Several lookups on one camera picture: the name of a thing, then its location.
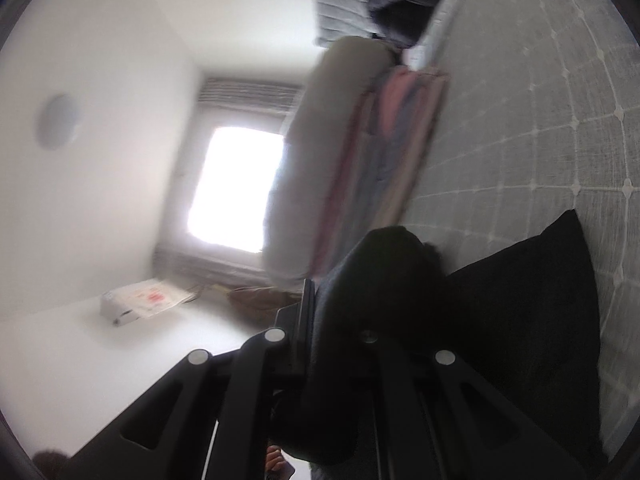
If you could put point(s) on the person's right hand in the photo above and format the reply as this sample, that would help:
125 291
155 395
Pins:
277 460

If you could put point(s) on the blue-grey folded quilt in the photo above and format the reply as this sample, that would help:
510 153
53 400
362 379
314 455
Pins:
395 160

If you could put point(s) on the grey padded headboard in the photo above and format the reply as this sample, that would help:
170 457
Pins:
340 10

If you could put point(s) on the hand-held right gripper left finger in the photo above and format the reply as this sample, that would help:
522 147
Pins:
300 350

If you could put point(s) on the large black coat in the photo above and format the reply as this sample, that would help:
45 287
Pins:
525 300

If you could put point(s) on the round white ceiling lamp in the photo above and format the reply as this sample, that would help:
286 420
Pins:
57 121

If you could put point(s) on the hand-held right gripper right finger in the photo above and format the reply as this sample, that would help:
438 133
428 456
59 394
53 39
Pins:
400 385

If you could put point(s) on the brown hanging coat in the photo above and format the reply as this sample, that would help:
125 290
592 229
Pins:
260 299

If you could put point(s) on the bed with grey checked sheet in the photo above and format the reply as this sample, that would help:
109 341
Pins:
550 110

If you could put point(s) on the bright window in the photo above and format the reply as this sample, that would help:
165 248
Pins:
235 190

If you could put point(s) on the black puffer jacket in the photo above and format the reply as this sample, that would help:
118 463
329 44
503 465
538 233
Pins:
405 5

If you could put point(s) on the pink folded quilt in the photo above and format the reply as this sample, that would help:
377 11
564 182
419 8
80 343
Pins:
380 125

